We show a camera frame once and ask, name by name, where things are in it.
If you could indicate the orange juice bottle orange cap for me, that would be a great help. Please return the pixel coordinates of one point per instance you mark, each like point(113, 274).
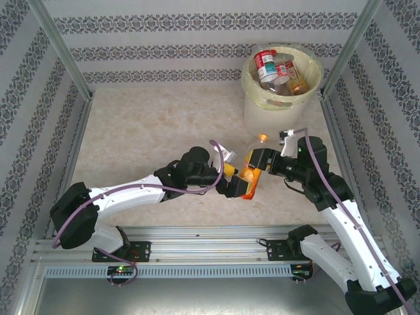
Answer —
point(248, 174)

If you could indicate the clear bottle red white label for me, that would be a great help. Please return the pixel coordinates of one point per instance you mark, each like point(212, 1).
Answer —
point(265, 65)

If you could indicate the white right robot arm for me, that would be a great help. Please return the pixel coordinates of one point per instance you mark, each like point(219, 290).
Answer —
point(344, 236)

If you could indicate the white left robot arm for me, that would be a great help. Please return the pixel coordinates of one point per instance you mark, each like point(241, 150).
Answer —
point(131, 197)

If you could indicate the white ribbed waste bin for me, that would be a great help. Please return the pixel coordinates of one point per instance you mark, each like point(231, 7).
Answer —
point(265, 121)

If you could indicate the right controller circuit board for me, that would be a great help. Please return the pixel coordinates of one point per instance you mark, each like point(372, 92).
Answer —
point(302, 270)

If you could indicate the controller circuit board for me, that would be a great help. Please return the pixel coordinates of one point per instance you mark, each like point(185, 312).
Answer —
point(302, 270)
point(121, 269)

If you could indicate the grey metal sheet panel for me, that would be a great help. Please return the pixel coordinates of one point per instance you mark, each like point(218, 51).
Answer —
point(213, 297)

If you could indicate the left controller circuit board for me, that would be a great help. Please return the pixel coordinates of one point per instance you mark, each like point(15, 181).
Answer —
point(121, 269)

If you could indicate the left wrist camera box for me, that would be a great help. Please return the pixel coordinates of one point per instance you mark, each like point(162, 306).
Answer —
point(228, 154)

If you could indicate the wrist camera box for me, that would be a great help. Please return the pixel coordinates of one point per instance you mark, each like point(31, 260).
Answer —
point(289, 144)
point(228, 154)

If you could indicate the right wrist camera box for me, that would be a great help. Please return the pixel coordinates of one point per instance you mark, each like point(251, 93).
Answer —
point(289, 144)

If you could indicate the aluminium side rail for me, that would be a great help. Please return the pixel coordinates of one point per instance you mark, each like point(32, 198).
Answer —
point(79, 131)
point(338, 138)

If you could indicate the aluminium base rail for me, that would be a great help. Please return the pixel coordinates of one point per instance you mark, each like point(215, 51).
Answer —
point(213, 243)

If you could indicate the aluminium frame post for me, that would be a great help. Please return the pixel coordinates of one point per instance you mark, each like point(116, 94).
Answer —
point(359, 29)
point(59, 46)

